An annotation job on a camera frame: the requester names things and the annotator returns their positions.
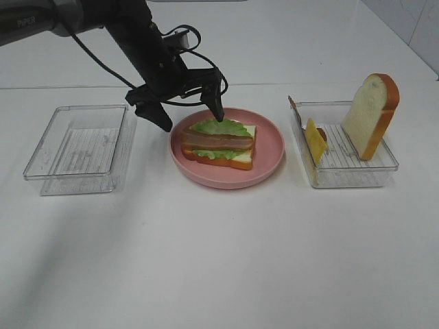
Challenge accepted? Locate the green lettuce leaf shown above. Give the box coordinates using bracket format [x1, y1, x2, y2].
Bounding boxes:
[189, 118, 250, 160]

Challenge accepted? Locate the yellow cheese slice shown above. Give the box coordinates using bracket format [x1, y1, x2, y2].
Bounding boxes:
[305, 119, 328, 165]

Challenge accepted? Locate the clear plastic right container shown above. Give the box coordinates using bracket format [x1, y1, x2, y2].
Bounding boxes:
[288, 97, 399, 188]

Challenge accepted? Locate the upright bread slice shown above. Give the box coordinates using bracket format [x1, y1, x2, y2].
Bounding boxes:
[342, 73, 400, 160]

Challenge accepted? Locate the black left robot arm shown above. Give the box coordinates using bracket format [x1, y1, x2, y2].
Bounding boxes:
[1, 1, 228, 132]

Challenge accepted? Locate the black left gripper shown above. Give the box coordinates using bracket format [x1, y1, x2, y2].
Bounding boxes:
[126, 23, 224, 132]

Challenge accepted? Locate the clear plastic container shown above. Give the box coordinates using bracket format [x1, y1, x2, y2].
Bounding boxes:
[23, 105, 137, 196]
[288, 97, 399, 188]

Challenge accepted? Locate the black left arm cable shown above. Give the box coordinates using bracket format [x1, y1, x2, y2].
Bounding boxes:
[51, 0, 230, 107]

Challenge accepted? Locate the bacon strip container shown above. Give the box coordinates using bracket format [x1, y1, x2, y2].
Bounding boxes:
[287, 95, 329, 145]
[180, 129, 254, 151]

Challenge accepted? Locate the pink round plate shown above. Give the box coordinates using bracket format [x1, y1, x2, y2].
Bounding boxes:
[170, 108, 285, 189]

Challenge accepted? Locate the clear plastic left container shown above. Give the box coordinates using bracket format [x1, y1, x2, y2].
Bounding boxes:
[23, 105, 137, 196]

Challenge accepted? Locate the bread slice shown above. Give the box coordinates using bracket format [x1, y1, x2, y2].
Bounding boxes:
[342, 73, 400, 160]
[180, 125, 257, 171]

